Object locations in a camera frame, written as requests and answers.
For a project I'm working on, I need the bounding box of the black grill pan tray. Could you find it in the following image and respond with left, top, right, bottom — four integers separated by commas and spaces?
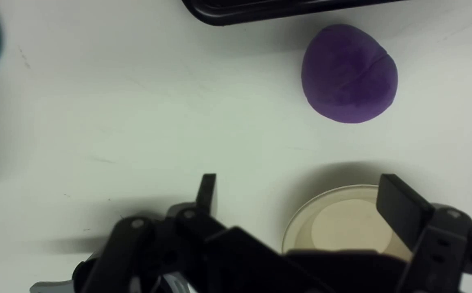
181, 0, 406, 28

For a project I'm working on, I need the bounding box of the beige round plate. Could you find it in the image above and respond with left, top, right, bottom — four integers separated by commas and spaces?
282, 182, 414, 262

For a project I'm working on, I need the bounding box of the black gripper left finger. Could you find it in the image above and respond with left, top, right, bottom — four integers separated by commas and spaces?
75, 173, 230, 293

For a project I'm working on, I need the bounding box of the purple round object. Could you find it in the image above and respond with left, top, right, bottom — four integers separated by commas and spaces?
300, 23, 399, 125

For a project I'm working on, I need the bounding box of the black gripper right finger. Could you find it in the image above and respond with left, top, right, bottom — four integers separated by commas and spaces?
376, 173, 472, 293

